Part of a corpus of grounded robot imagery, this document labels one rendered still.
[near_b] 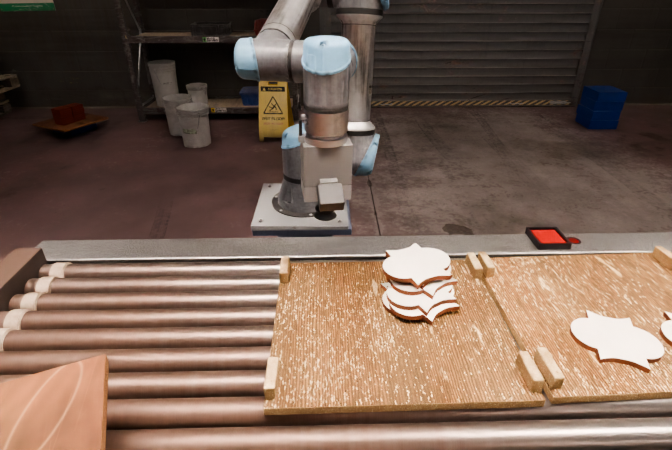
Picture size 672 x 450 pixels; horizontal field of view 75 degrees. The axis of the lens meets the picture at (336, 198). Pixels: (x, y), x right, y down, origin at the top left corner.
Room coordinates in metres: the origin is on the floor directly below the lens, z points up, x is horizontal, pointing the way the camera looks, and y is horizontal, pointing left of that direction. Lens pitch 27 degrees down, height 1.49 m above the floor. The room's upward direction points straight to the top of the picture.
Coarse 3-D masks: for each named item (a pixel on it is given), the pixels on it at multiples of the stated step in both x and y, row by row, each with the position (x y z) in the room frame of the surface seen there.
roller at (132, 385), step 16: (112, 384) 0.47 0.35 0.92; (128, 384) 0.47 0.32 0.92; (144, 384) 0.47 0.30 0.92; (160, 384) 0.47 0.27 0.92; (176, 384) 0.47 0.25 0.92; (192, 384) 0.47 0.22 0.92; (208, 384) 0.47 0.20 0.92; (224, 384) 0.47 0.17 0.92; (240, 384) 0.47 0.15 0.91; (256, 384) 0.47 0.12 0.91
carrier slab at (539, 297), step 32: (544, 256) 0.78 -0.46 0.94; (576, 256) 0.78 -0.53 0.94; (608, 256) 0.78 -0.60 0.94; (640, 256) 0.78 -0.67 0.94; (512, 288) 0.68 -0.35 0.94; (544, 288) 0.68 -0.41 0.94; (576, 288) 0.68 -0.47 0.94; (608, 288) 0.68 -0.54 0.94; (640, 288) 0.68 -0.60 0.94; (512, 320) 0.59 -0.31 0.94; (544, 320) 0.59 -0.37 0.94; (640, 320) 0.59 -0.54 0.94; (576, 352) 0.51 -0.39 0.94; (544, 384) 0.45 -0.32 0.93; (576, 384) 0.45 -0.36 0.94; (608, 384) 0.45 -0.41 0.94; (640, 384) 0.45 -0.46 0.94
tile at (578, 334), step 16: (576, 320) 0.58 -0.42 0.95; (592, 320) 0.58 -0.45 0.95; (608, 320) 0.58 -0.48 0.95; (624, 320) 0.58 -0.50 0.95; (576, 336) 0.54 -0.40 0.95; (592, 336) 0.54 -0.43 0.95; (608, 336) 0.54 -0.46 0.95; (624, 336) 0.54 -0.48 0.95; (640, 336) 0.54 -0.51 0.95; (608, 352) 0.50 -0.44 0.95; (624, 352) 0.50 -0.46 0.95; (640, 352) 0.50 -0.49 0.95; (656, 352) 0.50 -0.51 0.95; (640, 368) 0.48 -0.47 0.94
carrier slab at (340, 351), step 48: (288, 288) 0.68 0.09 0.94; (336, 288) 0.68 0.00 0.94; (480, 288) 0.68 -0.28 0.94; (288, 336) 0.55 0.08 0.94; (336, 336) 0.55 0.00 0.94; (384, 336) 0.55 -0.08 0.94; (432, 336) 0.55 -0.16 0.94; (480, 336) 0.55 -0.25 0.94; (288, 384) 0.45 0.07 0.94; (336, 384) 0.45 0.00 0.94; (384, 384) 0.45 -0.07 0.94; (432, 384) 0.45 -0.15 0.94; (480, 384) 0.45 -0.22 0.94
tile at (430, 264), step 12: (396, 252) 0.71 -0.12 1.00; (408, 252) 0.71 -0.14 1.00; (420, 252) 0.71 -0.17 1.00; (432, 252) 0.71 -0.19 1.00; (384, 264) 0.67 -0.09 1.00; (396, 264) 0.67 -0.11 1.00; (408, 264) 0.67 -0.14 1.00; (420, 264) 0.67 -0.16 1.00; (432, 264) 0.67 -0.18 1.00; (444, 264) 0.67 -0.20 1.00; (396, 276) 0.63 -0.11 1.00; (408, 276) 0.63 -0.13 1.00; (420, 276) 0.63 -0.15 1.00; (432, 276) 0.63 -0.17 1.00; (444, 276) 0.64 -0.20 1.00
